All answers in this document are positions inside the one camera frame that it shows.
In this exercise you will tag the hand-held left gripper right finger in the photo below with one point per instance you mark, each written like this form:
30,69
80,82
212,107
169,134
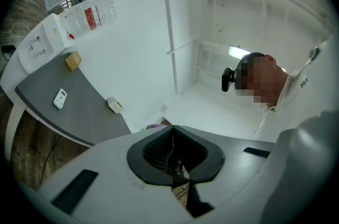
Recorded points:
238,178

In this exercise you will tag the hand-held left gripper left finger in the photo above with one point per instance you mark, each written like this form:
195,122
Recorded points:
106,178

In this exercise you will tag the purple cleaning cloth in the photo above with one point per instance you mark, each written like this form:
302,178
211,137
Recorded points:
155,126

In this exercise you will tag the white remote control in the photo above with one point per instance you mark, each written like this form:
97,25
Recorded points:
60,99

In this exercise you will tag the cream plastic box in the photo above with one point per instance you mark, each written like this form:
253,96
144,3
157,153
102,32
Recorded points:
114,106

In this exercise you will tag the person in white coat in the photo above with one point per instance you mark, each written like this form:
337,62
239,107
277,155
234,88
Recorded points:
291,101

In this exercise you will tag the person's head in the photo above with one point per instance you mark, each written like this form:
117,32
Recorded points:
265,80

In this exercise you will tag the white table leg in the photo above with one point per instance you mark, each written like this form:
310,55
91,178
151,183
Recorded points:
13,125

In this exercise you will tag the open wooden box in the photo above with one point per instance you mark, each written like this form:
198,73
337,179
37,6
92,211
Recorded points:
72,61

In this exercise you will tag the rectangular ceiling light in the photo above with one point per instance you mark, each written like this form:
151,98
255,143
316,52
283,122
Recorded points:
238,51

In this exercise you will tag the red tag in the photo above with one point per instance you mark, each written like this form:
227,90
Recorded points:
71,36

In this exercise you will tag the white water dispenser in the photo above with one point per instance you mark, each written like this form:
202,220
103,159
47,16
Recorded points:
45,43

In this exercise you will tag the small white waste bin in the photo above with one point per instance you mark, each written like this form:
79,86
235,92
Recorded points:
8,52

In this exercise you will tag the clear water bottle red label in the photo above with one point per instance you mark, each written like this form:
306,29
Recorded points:
90,16

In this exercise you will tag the white wall socket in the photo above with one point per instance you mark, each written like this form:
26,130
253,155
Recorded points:
164,108

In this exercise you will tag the black head-worn camera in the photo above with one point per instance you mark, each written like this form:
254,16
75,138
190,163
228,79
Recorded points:
227,80

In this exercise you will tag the white wall pipe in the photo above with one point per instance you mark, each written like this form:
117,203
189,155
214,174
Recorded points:
170,32

